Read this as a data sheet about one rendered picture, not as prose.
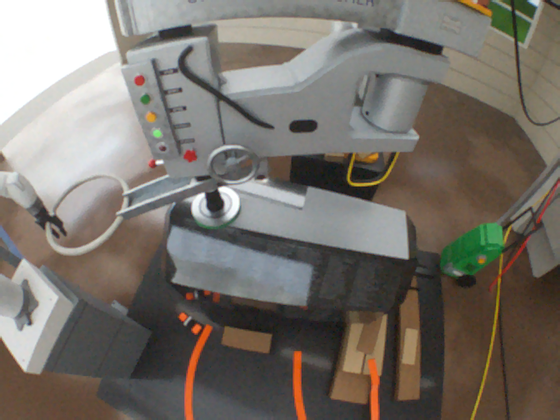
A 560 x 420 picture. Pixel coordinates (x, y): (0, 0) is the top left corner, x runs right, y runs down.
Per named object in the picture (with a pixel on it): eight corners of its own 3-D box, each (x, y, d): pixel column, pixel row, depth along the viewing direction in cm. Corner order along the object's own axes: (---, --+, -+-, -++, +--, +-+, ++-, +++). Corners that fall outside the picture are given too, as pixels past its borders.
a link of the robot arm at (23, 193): (42, 193, 71) (30, 188, 72) (23, 168, 59) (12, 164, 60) (27, 212, 65) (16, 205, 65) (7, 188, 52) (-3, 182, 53)
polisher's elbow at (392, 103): (357, 102, 82) (367, 54, 67) (402, 111, 82) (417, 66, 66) (366, 129, 71) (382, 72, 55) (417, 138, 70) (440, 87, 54)
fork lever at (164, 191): (267, 145, 92) (263, 135, 88) (272, 179, 80) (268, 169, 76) (132, 193, 100) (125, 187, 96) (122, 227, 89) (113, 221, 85)
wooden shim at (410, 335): (404, 328, 139) (406, 327, 138) (417, 330, 138) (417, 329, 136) (400, 362, 124) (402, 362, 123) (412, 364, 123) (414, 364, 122)
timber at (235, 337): (224, 345, 139) (221, 343, 129) (228, 328, 146) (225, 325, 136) (269, 353, 137) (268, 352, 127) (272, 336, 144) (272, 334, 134)
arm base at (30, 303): (23, 339, 52) (14, 337, 48) (8, 305, 58) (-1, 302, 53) (42, 310, 61) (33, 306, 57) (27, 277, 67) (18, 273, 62)
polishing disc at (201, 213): (227, 182, 111) (227, 180, 110) (248, 212, 100) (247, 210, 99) (186, 200, 103) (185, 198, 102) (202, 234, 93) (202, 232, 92)
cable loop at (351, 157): (382, 181, 106) (407, 125, 81) (385, 186, 104) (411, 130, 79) (337, 184, 104) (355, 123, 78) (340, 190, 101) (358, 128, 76)
